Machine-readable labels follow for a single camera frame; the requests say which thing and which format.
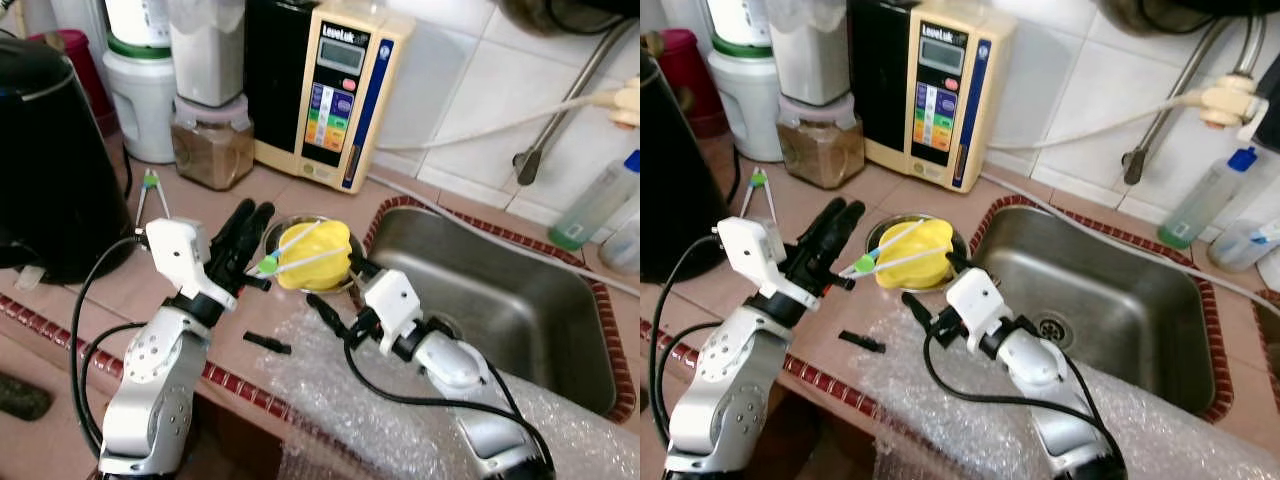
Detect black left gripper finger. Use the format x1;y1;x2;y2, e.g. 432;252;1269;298
825;200;867;281
212;198;257;269
795;198;846;269
238;202;277;283

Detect white tongs with green joint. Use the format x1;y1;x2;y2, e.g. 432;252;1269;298
135;170;173;236
838;222;951;278
738;170;786;233
255;222;351;278

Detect yellow plastic bowl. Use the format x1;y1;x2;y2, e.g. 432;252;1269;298
875;218;956;292
275;218;353;292

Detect clear bubble wrap sheet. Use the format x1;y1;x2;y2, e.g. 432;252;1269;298
255;300;641;480
855;300;1280;480

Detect clear jar of brown powder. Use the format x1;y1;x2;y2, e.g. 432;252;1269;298
170;95;257;192
778;95;866;191

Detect stainless steel sink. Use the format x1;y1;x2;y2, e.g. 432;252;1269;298
965;195;1223;421
360;195;641;421

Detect white container with green band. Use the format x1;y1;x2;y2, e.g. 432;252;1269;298
705;0;786;166
100;0;181;166

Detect black electric kettle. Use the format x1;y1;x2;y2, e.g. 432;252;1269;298
640;50;729;286
0;35;136;286

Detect thin grey plastic tube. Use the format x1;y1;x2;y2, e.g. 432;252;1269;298
980;172;1280;311
365;172;641;298

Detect beige water ionizer machine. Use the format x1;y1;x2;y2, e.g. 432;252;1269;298
848;0;1019;193
243;0;416;193

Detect steel pipe with dark end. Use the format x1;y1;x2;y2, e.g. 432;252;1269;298
513;15;641;186
1120;15;1236;186

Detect dark red plastic container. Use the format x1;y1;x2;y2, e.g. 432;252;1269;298
655;28;731;139
28;28;116;136

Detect small clear plastic bottle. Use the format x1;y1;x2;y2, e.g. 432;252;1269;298
600;210;641;276
1205;218;1280;273

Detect clear green dish soap bottle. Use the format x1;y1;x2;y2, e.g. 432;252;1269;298
548;150;641;251
1158;147;1259;251

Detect dark green oblong object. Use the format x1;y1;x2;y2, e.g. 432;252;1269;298
0;372;53;421

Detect dark hanging pot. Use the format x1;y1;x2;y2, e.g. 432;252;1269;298
1095;0;1280;38
498;0;641;38

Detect chrome tap pipe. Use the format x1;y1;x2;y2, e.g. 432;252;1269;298
1232;0;1269;79

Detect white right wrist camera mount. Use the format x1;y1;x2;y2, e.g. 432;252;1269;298
945;268;1013;346
360;268;426;346

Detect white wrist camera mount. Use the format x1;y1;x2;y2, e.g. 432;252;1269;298
716;217;813;311
145;217;241;311
945;268;1013;346
360;268;426;346

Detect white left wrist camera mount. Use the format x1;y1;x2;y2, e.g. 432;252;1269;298
145;217;241;311
716;217;813;311

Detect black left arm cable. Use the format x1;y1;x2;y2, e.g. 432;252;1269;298
70;235;151;456
648;235;723;441

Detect beige hose connector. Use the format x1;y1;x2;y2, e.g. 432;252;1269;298
1198;72;1273;131
608;78;641;129

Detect white water hose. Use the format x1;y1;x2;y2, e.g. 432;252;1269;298
375;88;626;153
985;90;1211;153

